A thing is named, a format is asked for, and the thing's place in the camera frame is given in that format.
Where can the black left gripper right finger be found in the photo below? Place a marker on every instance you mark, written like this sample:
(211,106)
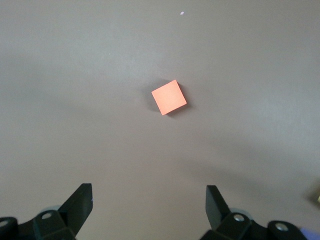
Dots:
(225,225)

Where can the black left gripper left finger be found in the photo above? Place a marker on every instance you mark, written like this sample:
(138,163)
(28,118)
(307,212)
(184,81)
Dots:
(72,217)

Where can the purple foam cube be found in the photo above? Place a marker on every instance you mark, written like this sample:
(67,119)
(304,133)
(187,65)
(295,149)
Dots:
(312,235)

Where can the yellow foam cube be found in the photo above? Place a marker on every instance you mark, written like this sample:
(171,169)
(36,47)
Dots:
(317,197)

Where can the orange foam cube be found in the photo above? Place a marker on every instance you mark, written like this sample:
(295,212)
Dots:
(169,97)

